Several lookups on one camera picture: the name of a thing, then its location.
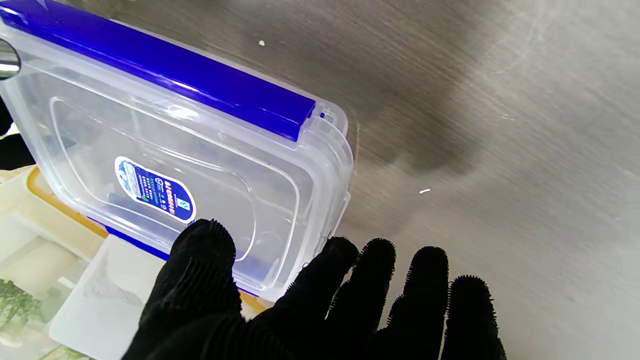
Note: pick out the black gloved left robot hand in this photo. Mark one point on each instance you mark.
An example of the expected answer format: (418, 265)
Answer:
(300, 320)

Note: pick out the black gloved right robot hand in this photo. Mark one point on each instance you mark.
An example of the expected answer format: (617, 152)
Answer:
(10, 100)

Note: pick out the clear container with blue clips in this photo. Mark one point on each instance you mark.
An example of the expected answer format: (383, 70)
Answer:
(175, 80)

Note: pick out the large clear lid blue sticker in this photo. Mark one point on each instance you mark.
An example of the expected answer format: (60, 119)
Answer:
(200, 175)

